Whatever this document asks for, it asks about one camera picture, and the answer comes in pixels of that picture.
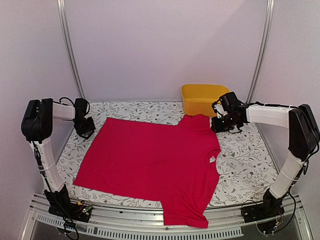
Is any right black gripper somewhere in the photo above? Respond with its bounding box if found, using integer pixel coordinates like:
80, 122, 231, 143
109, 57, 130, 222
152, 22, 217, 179
211, 113, 240, 133

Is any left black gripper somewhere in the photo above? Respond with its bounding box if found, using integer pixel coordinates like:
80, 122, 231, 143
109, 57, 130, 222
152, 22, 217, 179
75, 116, 96, 135

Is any red t-shirt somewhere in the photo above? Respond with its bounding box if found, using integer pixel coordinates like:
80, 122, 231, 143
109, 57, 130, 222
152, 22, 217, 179
73, 115, 221, 229

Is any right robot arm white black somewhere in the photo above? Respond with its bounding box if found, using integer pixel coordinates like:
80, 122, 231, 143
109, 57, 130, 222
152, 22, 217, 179
211, 91, 320, 222

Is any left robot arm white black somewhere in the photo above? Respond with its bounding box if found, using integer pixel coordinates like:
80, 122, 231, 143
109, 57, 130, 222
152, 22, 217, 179
21, 97, 96, 217

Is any floral patterned table mat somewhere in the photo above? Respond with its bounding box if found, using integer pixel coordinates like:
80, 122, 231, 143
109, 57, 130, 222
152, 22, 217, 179
56, 101, 278, 208

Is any yellow plastic basket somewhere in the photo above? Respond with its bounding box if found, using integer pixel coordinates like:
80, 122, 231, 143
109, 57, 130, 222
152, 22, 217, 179
181, 84, 230, 117

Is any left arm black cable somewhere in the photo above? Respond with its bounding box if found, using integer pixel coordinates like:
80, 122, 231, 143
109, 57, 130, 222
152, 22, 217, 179
58, 96, 76, 106

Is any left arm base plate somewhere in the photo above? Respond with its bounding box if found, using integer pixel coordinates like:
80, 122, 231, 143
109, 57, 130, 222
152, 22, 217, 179
48, 200, 93, 223

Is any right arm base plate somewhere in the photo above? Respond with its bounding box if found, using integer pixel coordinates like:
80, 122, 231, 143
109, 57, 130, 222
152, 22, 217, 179
240, 197, 285, 223

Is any aluminium front rail frame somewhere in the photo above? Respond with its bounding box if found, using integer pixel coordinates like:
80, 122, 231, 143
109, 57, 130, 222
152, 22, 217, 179
22, 192, 313, 240

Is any right aluminium frame post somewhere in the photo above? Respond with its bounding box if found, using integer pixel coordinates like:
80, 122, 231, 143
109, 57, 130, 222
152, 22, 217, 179
246, 0, 275, 103

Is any aluminium frame post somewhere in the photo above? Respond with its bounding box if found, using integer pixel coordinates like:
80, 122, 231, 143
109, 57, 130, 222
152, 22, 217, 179
56, 0, 86, 99
246, 0, 275, 103

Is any left aluminium frame post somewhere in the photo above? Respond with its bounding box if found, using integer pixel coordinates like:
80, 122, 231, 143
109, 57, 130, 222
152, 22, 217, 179
56, 0, 86, 99

